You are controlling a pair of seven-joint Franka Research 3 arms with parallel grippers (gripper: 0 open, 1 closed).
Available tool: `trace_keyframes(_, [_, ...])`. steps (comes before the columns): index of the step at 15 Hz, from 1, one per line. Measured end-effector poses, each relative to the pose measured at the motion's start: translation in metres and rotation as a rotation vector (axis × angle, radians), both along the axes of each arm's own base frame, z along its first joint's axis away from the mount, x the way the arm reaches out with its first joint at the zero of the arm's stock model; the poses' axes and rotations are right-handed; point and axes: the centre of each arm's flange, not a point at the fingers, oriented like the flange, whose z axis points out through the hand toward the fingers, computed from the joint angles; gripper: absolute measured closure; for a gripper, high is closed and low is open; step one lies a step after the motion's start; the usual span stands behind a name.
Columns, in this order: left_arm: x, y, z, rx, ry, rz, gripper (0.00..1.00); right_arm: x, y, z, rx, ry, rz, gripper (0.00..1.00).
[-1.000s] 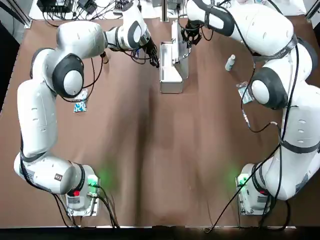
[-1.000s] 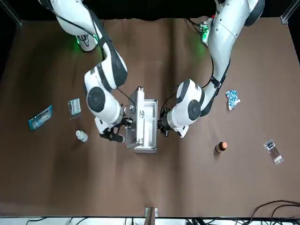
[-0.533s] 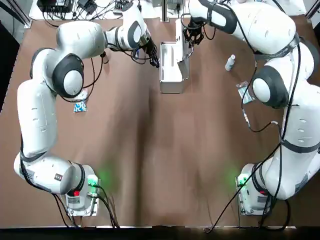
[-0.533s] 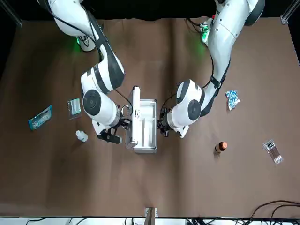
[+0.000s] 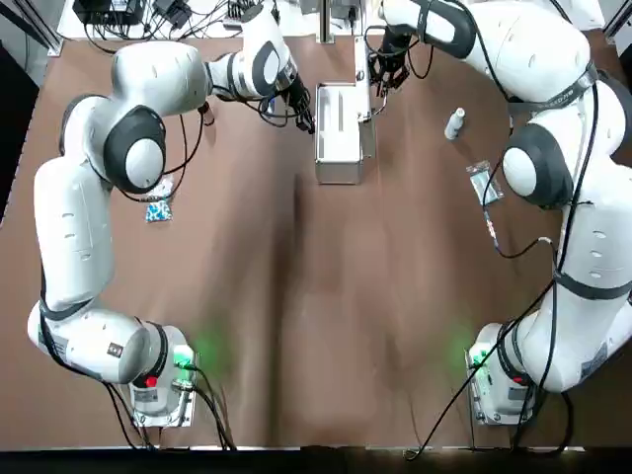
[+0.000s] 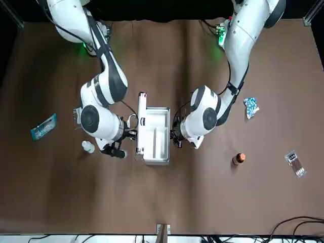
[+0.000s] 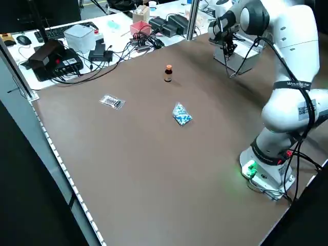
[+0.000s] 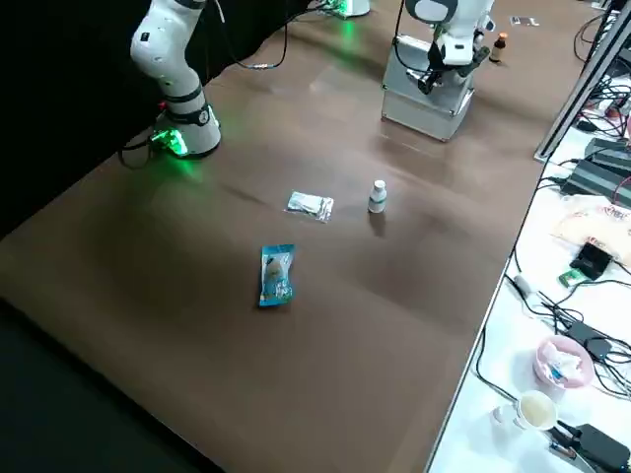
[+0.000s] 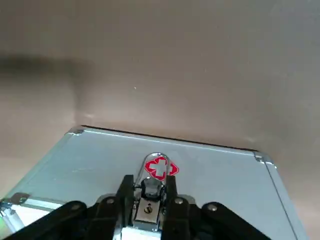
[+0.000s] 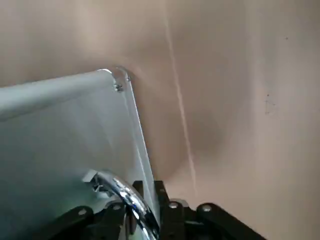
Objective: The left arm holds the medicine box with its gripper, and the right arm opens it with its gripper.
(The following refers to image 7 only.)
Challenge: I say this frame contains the black keyboard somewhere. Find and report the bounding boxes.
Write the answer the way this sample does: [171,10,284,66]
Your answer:
[33,21,99,43]

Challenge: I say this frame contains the cardboard box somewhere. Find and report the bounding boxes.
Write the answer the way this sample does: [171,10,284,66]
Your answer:
[132,5,151,25]

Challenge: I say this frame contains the brown bottle orange cap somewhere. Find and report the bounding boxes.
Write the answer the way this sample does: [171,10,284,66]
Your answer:
[163,64,173,83]

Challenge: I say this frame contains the black monitor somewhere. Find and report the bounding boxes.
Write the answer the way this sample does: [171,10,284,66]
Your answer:
[0,0,82,33]

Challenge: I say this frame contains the black power supply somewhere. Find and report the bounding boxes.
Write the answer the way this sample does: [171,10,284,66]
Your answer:
[148,16,178,37]
[167,13,197,36]

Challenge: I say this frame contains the clear packet brown sticks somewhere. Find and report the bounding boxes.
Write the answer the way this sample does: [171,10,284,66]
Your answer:
[98,93,126,111]

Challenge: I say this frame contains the aluminium frame post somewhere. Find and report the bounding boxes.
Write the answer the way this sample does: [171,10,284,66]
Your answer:
[186,0,200,42]

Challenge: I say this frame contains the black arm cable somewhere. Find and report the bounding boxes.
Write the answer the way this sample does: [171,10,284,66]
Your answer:
[225,33,323,206]

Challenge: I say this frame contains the silver aluminium medicine case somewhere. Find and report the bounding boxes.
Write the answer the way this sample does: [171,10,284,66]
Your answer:
[212,32,265,75]

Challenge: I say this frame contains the brown black box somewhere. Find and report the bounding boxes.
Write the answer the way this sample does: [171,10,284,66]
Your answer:
[27,39,65,70]

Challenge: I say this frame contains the grey usb hub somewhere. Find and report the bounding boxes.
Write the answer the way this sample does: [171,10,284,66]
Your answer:
[129,35,165,53]

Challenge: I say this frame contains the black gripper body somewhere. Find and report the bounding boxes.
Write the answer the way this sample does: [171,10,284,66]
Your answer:
[208,35,231,49]

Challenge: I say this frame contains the pink box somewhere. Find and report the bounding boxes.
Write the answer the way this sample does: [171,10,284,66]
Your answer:
[130,20,154,38]

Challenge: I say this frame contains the white translucent box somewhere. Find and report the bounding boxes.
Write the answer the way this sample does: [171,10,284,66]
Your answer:
[64,24,95,54]

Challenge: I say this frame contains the blue white capsule packet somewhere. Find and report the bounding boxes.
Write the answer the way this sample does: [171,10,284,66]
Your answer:
[172,102,193,127]

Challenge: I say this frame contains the black power adapter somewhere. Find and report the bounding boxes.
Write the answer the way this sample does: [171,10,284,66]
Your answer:
[88,43,114,63]

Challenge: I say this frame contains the black computer mouse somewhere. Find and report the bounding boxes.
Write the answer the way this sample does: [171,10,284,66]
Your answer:
[15,34,32,47]

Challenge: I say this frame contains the black network switch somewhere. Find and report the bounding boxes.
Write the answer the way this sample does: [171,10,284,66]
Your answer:
[19,48,85,83]

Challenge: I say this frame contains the white box red button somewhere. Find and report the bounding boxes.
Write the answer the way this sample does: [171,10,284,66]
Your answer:
[93,28,106,44]

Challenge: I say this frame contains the aluminium table frame rail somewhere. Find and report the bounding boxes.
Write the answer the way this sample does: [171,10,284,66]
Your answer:
[0,38,106,246]

